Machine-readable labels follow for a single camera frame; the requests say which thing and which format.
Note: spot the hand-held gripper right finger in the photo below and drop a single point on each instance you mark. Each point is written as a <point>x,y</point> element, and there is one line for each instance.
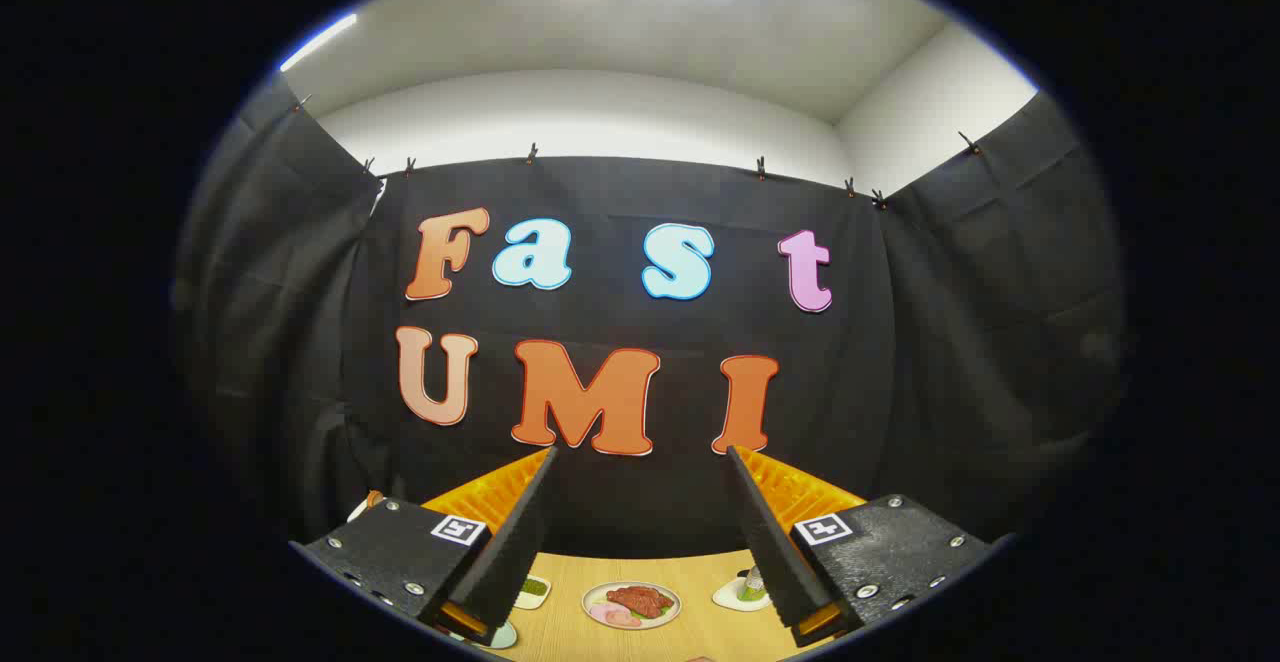
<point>770,552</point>

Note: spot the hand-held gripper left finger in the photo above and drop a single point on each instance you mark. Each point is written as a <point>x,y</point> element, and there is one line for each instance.
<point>510,552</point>

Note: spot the green label bottle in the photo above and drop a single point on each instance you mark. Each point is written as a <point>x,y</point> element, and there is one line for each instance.
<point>753,584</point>

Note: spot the white divided dish of beans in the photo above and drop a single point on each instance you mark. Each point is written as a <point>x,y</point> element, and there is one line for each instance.
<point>534,590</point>

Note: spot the small white saucer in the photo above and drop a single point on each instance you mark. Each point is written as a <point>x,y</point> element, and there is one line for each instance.
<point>727,595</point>

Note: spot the pale green round plate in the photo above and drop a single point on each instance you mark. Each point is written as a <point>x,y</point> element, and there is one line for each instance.
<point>503,635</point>

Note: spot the black backdrop cloth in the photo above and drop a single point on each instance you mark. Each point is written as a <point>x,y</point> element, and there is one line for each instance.
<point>620,502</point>

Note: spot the white plate of meat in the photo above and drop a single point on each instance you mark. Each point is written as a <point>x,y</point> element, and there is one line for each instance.
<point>632,604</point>

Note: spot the row of small black clips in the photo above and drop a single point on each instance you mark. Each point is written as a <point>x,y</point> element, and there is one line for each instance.
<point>760,168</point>

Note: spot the ceiling light strip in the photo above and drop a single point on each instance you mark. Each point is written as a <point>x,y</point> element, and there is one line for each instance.
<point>318,42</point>

